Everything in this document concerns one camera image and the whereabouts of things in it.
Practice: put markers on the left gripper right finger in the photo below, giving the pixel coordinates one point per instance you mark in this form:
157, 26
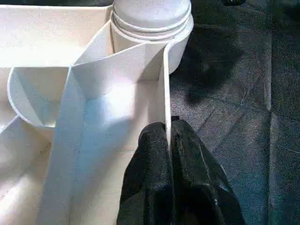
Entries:
201, 187

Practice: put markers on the white plastic table top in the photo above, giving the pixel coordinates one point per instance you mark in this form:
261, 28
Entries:
47, 47

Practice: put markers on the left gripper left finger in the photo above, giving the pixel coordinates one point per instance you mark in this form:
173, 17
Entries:
147, 178

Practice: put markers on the white plastic table leg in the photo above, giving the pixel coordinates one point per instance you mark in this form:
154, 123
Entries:
150, 14

